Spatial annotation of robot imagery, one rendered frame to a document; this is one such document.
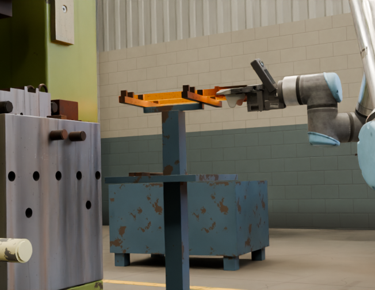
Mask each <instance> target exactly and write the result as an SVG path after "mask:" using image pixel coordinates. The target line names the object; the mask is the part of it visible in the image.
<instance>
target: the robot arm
mask: <svg viewBox="0 0 375 290"><path fill-rule="evenodd" d="M349 4H350V9H351V14H352V18H353V23H354V27H355V32H356V36H357V41H358V46H359V51H360V54H361V59H362V64H363V69H364V73H363V78H362V83H361V88H360V92H359V97H358V102H357V104H356V107H355V112H344V113H338V103H340V102H341V101H342V87H341V83H340V79H339V77H338V75H337V74H336V73H334V72H329V73H325V72H324V73H321V74H311V75H299V76H292V77H285V78H284V79H283V81H278V85H277V84H276V82H275V80H274V79H273V77H272V76H271V75H270V73H269V72H268V70H267V68H266V67H265V65H264V64H263V61H261V60H260V59H259V58H258V59H254V60H253V61H252V62H251V63H250V64H251V66H252V68H253V70H254V71H255V72H256V74H257V75H258V76H259V79H260V80H261V81H262V84H257V85H248V86H247V87H240V88H234V89H222V90H220V91H218V92H217V93H216V95H222V94H224V95H225V98H226V100H227V103H228V106H229V107H230V108H234V107H235V106H236V104H237V105H239V106H241V105H242V104H243V101H244V99H245V98H246V99H247V100H246V101H247V112H256V111H257V112H259V111H260V112H261V111H263V110H273V109H284V108H286V106H295V105H307V116H308V139H309V143H310V145H312V146H316V147H339V145H340V143H347V142H358V143H357V153H358V161H359V166H360V169H361V170H362V175H363V177H364V179H365V181H366V183H367V184H368V185H369V186H370V187H371V188H372V189H373V190H375V0H349ZM246 92H247V95H245V93H246ZM236 93H242V94H236ZM277 93H278V95H277Z"/></svg>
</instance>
